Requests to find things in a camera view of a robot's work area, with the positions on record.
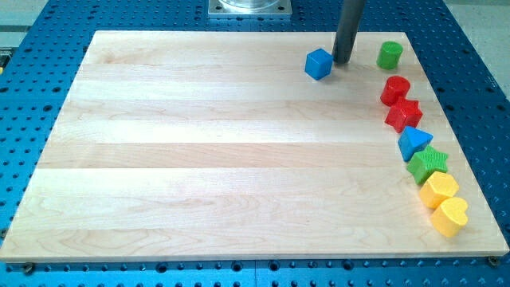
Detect blue perforated metal table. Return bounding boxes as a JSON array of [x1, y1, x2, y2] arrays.
[[1, 1, 509, 286]]

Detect green cylinder block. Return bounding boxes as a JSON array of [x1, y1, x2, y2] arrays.
[[376, 41, 403, 70]]

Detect dark grey robot arm rod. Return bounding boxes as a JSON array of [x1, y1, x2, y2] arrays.
[[332, 0, 367, 65]]

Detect blue cube block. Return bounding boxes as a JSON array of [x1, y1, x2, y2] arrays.
[[304, 49, 333, 81]]

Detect yellow hexagon block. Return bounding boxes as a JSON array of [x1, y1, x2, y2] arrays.
[[418, 171, 460, 209]]

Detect yellow heart block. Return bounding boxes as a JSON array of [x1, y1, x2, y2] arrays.
[[430, 197, 469, 238]]

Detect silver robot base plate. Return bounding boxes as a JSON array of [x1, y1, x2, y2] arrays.
[[208, 0, 292, 17]]

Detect light wooden board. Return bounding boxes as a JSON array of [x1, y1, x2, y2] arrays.
[[1, 30, 508, 263]]

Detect blue triangle block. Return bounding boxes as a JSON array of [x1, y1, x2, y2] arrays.
[[398, 126, 434, 162]]

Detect red star block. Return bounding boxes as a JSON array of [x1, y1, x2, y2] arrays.
[[385, 97, 423, 133]]

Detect green star block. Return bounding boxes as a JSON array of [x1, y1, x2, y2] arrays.
[[406, 145, 449, 185]]

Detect red cylinder block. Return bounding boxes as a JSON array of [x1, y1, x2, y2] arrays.
[[380, 76, 410, 106]]

